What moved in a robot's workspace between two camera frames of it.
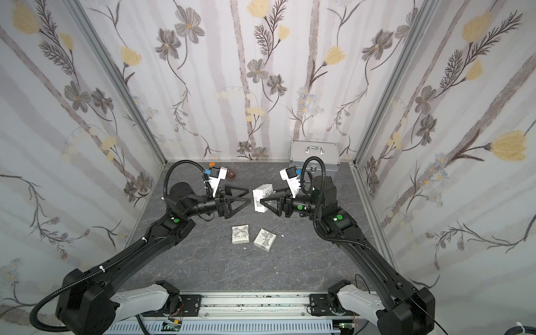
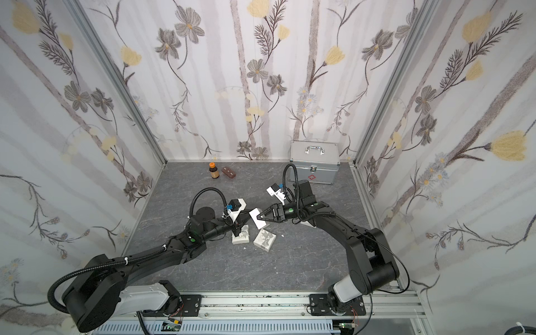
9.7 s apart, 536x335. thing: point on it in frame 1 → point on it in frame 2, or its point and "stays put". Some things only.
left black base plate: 191,304 stays put
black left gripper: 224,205 → 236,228
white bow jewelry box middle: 265,239 stays put
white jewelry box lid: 257,195 → 259,223
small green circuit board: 170,326 stays put
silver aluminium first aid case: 302,150 stays put
